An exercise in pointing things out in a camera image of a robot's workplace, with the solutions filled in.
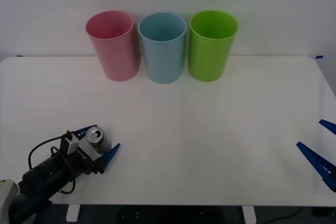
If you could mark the pink plastic bin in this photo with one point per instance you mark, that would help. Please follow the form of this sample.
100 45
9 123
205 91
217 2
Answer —
118 56

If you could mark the green plastic bin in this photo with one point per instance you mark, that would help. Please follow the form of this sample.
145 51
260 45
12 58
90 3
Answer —
208 58

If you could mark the pale blue plastic bin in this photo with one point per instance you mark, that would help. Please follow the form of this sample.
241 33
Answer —
164 61

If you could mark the silver drink can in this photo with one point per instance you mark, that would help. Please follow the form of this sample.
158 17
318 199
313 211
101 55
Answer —
95 135

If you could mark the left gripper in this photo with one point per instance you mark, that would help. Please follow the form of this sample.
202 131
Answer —
83 159

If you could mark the white table leg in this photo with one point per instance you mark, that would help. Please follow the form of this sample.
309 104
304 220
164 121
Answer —
249 214
72 213

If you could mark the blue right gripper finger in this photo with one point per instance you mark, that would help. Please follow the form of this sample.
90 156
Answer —
329 126
319 163

